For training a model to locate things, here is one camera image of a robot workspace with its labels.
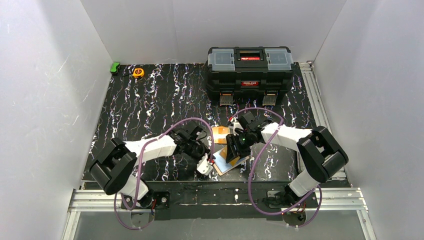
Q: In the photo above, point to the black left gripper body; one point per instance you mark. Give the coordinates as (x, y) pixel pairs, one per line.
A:
(197, 149)

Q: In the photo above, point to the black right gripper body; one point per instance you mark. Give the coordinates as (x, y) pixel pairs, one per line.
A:
(234, 148)

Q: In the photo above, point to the orange credit card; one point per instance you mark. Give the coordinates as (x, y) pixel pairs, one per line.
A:
(230, 156)
(219, 134)

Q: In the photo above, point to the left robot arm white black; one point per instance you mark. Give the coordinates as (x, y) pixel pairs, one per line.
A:
(113, 167)

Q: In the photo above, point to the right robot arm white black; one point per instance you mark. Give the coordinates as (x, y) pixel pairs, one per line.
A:
(322, 155)

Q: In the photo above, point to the black toolbox with red label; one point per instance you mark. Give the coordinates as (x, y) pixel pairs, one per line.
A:
(260, 73)

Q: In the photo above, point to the yellow tape measure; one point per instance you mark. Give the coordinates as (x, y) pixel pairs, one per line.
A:
(138, 73)

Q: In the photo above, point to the green small object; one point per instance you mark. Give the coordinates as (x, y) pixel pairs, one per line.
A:
(114, 69)

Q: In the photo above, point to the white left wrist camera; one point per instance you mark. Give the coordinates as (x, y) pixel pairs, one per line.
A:
(205, 165)

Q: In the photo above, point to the aluminium frame rail right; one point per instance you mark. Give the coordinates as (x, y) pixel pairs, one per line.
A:
(314, 95)

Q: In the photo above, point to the aluminium frame rail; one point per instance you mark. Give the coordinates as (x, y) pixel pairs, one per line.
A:
(331, 199)
(314, 95)

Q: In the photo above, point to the aluminium frame rail front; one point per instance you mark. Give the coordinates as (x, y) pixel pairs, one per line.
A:
(331, 199)

